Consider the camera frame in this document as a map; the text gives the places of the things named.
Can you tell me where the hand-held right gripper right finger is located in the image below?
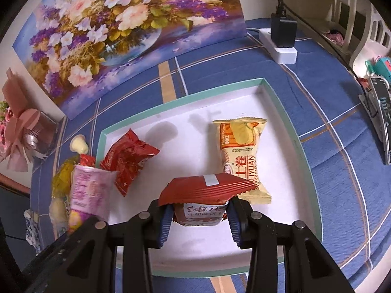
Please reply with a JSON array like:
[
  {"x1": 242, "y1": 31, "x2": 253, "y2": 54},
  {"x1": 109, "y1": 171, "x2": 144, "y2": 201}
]
[{"x1": 226, "y1": 198, "x2": 365, "y2": 293}]

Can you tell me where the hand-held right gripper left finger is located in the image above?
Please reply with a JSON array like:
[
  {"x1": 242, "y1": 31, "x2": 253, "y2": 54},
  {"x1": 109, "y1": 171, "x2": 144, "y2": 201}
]
[{"x1": 21, "y1": 200, "x2": 176, "y2": 293}]

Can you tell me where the red ridged snack packet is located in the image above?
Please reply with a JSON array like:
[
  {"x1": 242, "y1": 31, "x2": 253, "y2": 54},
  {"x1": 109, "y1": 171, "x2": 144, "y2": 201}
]
[{"x1": 159, "y1": 173, "x2": 256, "y2": 227}]

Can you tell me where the white tray with teal rim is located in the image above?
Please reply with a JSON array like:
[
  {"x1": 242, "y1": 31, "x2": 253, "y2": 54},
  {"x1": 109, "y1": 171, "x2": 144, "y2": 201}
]
[{"x1": 96, "y1": 78, "x2": 324, "y2": 278}]

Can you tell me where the yellow snack packet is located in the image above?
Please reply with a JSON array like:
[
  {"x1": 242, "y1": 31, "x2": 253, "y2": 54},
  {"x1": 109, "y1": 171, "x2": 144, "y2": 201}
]
[{"x1": 212, "y1": 117, "x2": 272, "y2": 204}]

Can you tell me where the red crinkled snack packet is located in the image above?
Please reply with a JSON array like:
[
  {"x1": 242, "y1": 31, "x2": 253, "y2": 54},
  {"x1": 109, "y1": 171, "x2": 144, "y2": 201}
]
[{"x1": 99, "y1": 128, "x2": 161, "y2": 197}]

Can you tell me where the pink snack cup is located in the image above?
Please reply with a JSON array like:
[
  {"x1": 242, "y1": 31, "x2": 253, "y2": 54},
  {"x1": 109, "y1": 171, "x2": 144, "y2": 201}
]
[{"x1": 68, "y1": 164, "x2": 119, "y2": 223}]

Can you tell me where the purple orange candy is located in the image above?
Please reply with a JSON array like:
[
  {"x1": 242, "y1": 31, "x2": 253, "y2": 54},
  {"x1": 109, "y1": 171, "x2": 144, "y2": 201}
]
[{"x1": 67, "y1": 210, "x2": 92, "y2": 234}]

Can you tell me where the small red candy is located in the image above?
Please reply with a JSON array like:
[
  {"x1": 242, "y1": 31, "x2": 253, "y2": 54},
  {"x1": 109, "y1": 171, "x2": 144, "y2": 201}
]
[{"x1": 79, "y1": 154, "x2": 97, "y2": 168}]

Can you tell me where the yellow wrapped candy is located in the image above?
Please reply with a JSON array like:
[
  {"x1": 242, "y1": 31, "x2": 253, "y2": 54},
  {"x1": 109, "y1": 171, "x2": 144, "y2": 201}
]
[{"x1": 51, "y1": 156, "x2": 80, "y2": 196}]

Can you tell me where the blue plaid tablecloth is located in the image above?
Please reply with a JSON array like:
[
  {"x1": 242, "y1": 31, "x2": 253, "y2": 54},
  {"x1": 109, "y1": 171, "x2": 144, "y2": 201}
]
[{"x1": 29, "y1": 17, "x2": 391, "y2": 293}]

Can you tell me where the blue white packet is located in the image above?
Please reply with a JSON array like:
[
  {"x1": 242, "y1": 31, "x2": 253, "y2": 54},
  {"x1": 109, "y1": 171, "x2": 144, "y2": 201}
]
[{"x1": 24, "y1": 209, "x2": 45, "y2": 254}]

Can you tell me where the white power strip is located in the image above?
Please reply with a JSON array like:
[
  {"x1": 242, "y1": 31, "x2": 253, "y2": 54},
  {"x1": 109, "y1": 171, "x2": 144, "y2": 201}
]
[{"x1": 259, "y1": 28, "x2": 298, "y2": 64}]

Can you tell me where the black remote control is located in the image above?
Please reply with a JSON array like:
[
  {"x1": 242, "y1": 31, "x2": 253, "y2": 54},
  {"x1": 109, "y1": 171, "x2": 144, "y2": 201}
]
[{"x1": 367, "y1": 76, "x2": 391, "y2": 165}]

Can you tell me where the flower painting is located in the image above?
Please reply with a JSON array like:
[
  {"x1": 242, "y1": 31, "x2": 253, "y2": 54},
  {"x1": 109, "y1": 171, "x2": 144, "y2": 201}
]
[{"x1": 12, "y1": 0, "x2": 247, "y2": 120}]

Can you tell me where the black charger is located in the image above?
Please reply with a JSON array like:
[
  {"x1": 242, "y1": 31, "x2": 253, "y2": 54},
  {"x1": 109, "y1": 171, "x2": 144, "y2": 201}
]
[{"x1": 271, "y1": 14, "x2": 297, "y2": 49}]

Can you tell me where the pink cloth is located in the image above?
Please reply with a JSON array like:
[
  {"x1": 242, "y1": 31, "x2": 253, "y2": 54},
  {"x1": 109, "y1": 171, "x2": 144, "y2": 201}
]
[{"x1": 324, "y1": 29, "x2": 346, "y2": 45}]

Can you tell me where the teal toy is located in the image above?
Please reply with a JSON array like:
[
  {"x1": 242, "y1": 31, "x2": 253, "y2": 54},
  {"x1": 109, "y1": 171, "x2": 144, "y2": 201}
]
[{"x1": 365, "y1": 55, "x2": 391, "y2": 81}]

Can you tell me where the white chair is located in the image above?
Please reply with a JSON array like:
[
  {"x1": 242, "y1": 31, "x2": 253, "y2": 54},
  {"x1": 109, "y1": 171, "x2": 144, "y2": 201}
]
[{"x1": 325, "y1": 0, "x2": 391, "y2": 71}]

